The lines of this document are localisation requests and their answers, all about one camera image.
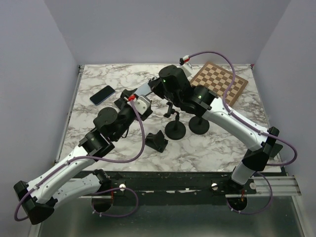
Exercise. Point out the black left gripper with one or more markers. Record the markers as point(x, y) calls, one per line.
point(124, 97)

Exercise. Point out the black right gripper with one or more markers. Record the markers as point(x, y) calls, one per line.
point(155, 86)

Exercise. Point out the dark blue phone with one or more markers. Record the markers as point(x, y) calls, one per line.
point(102, 95)

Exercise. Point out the black round-base phone stand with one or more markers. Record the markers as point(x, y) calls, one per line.
point(175, 130)

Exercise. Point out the black ball-joint phone stand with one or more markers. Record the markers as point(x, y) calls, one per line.
point(198, 125)

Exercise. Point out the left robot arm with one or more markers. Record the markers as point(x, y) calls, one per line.
point(40, 197)

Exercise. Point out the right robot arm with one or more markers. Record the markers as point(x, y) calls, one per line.
point(173, 85)

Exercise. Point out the black folding phone holder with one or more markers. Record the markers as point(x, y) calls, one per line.
point(156, 141)

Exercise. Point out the wooden chessboard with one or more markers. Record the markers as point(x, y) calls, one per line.
point(217, 79)

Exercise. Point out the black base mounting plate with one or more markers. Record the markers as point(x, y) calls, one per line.
point(167, 188)

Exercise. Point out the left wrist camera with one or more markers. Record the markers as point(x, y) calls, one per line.
point(141, 103)

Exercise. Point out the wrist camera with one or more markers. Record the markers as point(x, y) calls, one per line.
point(141, 103)
point(185, 65)

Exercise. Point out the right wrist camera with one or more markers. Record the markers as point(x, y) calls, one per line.
point(185, 65)

